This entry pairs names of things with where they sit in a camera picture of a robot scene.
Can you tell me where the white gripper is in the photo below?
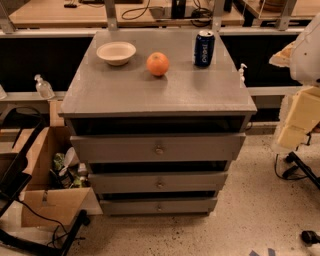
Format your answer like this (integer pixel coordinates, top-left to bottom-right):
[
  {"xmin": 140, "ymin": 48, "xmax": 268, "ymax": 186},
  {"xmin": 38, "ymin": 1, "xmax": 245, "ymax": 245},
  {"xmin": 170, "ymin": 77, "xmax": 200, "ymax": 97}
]
[{"xmin": 276, "ymin": 86, "xmax": 320, "ymax": 150}]

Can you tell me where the grey bottom drawer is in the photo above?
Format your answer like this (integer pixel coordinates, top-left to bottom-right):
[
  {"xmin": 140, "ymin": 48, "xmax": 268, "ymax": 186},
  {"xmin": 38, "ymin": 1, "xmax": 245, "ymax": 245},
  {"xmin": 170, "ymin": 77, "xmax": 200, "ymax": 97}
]
[{"xmin": 100, "ymin": 198, "xmax": 217, "ymax": 215}]

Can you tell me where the grey drawer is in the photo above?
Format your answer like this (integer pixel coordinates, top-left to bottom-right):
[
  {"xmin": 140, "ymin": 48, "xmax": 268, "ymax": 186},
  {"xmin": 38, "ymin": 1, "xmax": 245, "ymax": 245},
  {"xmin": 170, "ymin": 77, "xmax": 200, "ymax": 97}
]
[
  {"xmin": 100, "ymin": 198, "xmax": 217, "ymax": 215},
  {"xmin": 71, "ymin": 133, "xmax": 245, "ymax": 163},
  {"xmin": 89, "ymin": 172, "xmax": 227, "ymax": 194}
]

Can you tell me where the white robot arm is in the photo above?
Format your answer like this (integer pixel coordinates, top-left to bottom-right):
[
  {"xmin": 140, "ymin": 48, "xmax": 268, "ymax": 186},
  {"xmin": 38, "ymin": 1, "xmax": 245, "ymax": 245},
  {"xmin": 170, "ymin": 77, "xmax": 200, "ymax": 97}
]
[{"xmin": 269, "ymin": 14, "xmax": 320, "ymax": 152}]

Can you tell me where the grey wooden drawer cabinet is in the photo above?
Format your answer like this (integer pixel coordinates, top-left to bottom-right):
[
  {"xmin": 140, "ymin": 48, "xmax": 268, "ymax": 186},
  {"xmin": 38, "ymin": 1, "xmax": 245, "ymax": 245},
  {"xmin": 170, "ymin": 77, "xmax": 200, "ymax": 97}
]
[{"xmin": 60, "ymin": 29, "xmax": 256, "ymax": 202}]

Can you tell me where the grey middle drawer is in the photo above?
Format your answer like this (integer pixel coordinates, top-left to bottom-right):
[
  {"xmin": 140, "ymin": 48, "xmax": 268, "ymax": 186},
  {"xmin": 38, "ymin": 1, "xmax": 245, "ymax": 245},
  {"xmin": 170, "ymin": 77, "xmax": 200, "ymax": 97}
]
[{"xmin": 89, "ymin": 172, "xmax": 227, "ymax": 194}]

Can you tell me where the grey top drawer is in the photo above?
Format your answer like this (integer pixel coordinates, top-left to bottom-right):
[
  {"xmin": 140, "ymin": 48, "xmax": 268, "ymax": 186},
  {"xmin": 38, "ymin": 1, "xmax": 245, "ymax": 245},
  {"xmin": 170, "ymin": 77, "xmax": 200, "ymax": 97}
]
[{"xmin": 71, "ymin": 133, "xmax": 245, "ymax": 163}]

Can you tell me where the black stand right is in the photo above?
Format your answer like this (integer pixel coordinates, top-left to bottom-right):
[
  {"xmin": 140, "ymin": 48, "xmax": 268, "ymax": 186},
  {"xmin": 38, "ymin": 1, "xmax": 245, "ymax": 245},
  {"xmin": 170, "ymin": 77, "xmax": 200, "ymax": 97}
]
[{"xmin": 274, "ymin": 152, "xmax": 320, "ymax": 189}]

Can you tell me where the black stand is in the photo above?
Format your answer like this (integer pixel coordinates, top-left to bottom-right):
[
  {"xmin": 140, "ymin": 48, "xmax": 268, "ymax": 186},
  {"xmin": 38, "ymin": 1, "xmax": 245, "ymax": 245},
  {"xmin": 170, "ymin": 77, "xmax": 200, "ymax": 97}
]
[
  {"xmin": 274, "ymin": 152, "xmax": 320, "ymax": 189},
  {"xmin": 0, "ymin": 107, "xmax": 90, "ymax": 256}
]

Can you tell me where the white pump bottle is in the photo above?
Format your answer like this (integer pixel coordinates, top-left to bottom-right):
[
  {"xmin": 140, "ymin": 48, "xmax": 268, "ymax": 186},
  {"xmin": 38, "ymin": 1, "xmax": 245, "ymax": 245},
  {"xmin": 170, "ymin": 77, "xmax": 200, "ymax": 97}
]
[{"xmin": 238, "ymin": 63, "xmax": 247, "ymax": 82}]

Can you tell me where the blue Pepsi can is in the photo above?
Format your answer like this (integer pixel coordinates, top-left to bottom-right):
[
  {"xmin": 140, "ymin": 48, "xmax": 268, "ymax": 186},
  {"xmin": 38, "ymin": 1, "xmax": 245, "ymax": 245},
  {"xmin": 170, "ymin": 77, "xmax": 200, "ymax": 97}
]
[{"xmin": 194, "ymin": 30, "xmax": 215, "ymax": 67}]

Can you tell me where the black caster wheel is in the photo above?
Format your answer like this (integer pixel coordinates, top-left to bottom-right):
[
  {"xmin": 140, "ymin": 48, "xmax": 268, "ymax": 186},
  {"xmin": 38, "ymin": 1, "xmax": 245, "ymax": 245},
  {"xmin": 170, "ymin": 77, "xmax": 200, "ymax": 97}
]
[{"xmin": 301, "ymin": 231, "xmax": 320, "ymax": 246}]

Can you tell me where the orange fruit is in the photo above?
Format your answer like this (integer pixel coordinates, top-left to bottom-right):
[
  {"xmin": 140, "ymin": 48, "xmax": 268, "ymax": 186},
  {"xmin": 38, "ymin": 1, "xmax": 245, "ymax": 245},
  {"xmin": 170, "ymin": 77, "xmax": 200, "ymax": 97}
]
[{"xmin": 146, "ymin": 52, "xmax": 169, "ymax": 76}]

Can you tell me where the white bowl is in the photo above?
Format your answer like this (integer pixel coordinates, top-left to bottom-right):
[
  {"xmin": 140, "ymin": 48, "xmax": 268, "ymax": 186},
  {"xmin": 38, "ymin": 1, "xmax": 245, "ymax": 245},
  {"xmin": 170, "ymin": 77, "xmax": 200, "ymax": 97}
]
[{"xmin": 96, "ymin": 42, "xmax": 136, "ymax": 66}]

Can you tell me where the wooden workbench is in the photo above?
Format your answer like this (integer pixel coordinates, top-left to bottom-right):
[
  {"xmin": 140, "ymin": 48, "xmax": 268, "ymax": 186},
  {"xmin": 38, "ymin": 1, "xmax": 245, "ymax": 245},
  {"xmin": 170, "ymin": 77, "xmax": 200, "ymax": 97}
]
[{"xmin": 8, "ymin": 0, "xmax": 246, "ymax": 29}]

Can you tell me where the brown cardboard box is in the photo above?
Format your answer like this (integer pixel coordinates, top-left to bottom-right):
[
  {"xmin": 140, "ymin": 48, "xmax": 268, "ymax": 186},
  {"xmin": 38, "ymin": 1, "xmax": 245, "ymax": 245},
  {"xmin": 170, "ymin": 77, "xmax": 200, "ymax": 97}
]
[{"xmin": 21, "ymin": 114, "xmax": 102, "ymax": 227}]

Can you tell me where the clear sanitizer bottle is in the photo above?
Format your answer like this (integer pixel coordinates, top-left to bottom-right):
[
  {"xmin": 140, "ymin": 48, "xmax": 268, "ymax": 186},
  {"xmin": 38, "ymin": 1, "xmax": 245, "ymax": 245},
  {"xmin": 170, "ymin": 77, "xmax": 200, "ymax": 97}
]
[{"xmin": 34, "ymin": 74, "xmax": 55, "ymax": 100}]

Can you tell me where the black stand left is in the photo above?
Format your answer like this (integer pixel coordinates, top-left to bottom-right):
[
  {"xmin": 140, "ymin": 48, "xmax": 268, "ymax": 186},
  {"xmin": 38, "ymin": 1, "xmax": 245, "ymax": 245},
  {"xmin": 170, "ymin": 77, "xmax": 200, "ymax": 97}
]
[{"xmin": 0, "ymin": 107, "xmax": 90, "ymax": 256}]

